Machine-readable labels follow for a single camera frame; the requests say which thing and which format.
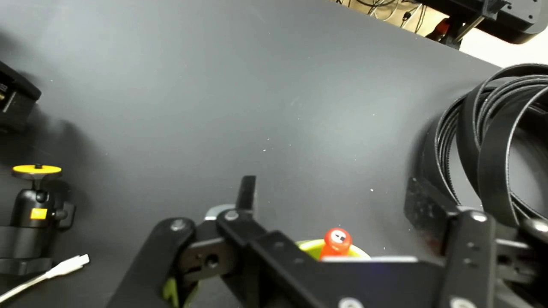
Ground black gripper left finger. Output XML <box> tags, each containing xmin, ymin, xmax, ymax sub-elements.
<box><xmin>237</xmin><ymin>175</ymin><xmax>257</xmax><ymax>213</ymax></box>

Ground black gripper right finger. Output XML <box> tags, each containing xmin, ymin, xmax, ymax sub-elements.
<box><xmin>405</xmin><ymin>179</ymin><xmax>459</xmax><ymax>256</ymax></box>

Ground yellow mug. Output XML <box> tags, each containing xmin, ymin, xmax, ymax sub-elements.
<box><xmin>161</xmin><ymin>239</ymin><xmax>374</xmax><ymax>304</ymax></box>

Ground black box device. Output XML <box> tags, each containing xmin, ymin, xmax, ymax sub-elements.
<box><xmin>0</xmin><ymin>62</ymin><xmax>42</xmax><ymax>133</ymax></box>

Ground coiled black flat strap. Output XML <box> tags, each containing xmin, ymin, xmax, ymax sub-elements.
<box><xmin>434</xmin><ymin>64</ymin><xmax>548</xmax><ymax>228</ymax></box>

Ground white usb cable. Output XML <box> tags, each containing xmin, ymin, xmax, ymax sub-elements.
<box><xmin>0</xmin><ymin>254</ymin><xmax>93</xmax><ymax>305</ymax></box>

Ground black ball head mount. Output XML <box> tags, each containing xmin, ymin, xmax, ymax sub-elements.
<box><xmin>0</xmin><ymin>165</ymin><xmax>76</xmax><ymax>276</ymax></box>

